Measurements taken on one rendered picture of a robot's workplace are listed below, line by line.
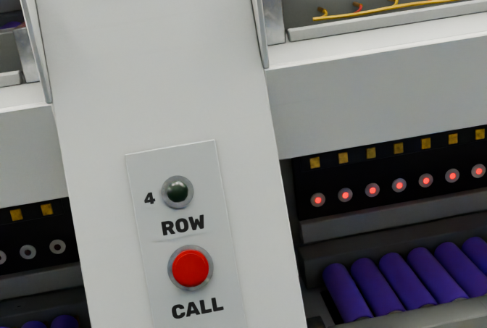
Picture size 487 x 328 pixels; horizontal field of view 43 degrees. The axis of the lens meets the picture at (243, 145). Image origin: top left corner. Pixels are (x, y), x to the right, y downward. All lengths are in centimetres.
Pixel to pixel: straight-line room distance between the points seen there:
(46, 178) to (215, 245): 8
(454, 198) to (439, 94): 19
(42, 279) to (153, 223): 20
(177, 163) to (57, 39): 8
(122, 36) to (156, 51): 2
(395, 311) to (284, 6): 19
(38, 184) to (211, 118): 8
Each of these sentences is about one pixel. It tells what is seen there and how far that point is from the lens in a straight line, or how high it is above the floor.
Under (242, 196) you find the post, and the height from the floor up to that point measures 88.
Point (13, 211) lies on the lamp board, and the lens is 44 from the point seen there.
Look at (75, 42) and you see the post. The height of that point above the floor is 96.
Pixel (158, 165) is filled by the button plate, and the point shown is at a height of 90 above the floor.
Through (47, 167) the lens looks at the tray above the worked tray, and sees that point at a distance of 29.
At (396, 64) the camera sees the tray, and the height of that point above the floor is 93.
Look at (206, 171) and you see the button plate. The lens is 27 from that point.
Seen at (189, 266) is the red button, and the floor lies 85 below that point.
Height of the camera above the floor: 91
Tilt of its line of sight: level
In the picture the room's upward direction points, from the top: 10 degrees counter-clockwise
